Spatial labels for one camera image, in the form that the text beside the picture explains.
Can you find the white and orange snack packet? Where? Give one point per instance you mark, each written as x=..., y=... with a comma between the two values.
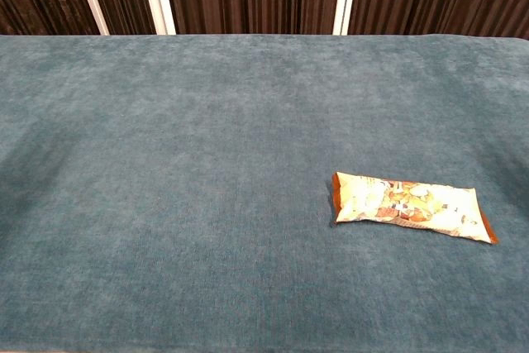
x=413, y=204

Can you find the teal velvet table cloth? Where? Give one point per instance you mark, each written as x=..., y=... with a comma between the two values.
x=186, y=187

